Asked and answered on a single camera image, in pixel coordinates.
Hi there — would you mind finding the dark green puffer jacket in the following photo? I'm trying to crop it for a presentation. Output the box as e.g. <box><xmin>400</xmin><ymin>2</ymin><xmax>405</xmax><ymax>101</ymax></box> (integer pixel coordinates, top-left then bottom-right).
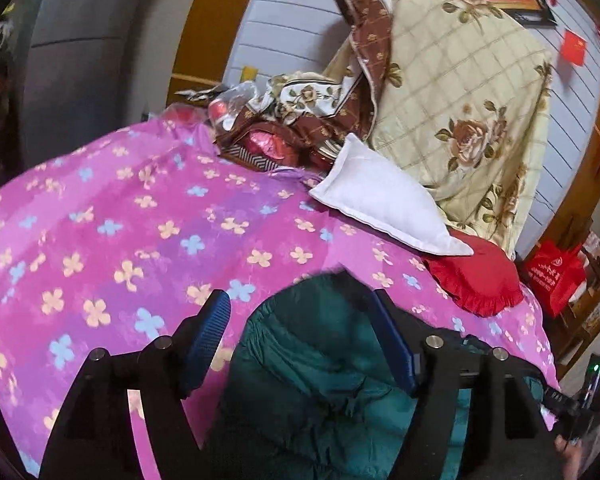
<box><xmin>201</xmin><ymin>270</ymin><xmax>546</xmax><ymax>480</ymax></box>

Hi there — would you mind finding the person's right hand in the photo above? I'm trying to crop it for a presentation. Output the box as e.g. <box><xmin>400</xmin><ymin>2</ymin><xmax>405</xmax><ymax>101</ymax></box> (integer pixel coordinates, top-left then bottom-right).
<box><xmin>554</xmin><ymin>436</ymin><xmax>583</xmax><ymax>480</ymax></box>

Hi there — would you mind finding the wooden shelf rack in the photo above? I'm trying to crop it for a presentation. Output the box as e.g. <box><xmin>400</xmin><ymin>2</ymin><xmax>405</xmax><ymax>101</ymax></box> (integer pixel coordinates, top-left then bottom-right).
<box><xmin>545</xmin><ymin>231</ymin><xmax>600</xmax><ymax>379</ymax></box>

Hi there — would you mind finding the red shopping bag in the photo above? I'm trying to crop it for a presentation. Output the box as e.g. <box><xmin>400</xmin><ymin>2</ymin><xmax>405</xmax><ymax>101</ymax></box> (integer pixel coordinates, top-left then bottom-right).
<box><xmin>522</xmin><ymin>240</ymin><xmax>586</xmax><ymax>318</ymax></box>

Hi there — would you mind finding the red ruffled cushion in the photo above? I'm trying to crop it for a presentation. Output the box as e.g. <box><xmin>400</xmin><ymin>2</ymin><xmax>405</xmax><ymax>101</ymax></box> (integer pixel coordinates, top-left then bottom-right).
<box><xmin>422</xmin><ymin>231</ymin><xmax>524</xmax><ymax>318</ymax></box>

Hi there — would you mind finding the pink floral bed sheet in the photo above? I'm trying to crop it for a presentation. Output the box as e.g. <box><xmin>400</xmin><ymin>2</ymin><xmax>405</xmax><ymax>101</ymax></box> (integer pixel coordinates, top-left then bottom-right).
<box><xmin>0</xmin><ymin>116</ymin><xmax>556</xmax><ymax>474</ymax></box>

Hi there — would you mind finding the white pillow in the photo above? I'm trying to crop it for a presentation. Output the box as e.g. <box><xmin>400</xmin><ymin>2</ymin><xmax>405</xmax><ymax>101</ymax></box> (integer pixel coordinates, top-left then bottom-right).
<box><xmin>310</xmin><ymin>133</ymin><xmax>474</xmax><ymax>257</ymax></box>

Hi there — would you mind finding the cream floral quilt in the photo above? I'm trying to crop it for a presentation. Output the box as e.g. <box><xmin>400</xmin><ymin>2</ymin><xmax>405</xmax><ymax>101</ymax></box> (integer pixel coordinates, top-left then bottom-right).
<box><xmin>324</xmin><ymin>0</ymin><xmax>554</xmax><ymax>256</ymax></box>

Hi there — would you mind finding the brown floral bedding pile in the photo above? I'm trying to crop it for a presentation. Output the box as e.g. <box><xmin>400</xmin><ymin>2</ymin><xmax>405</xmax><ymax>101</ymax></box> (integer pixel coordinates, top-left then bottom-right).
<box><xmin>184</xmin><ymin>0</ymin><xmax>396</xmax><ymax>170</ymax></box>

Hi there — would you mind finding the grey refrigerator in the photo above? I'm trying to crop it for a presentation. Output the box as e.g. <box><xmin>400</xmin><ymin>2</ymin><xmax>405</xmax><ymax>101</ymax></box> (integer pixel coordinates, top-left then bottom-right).
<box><xmin>19</xmin><ymin>0</ymin><xmax>140</xmax><ymax>167</ymax></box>

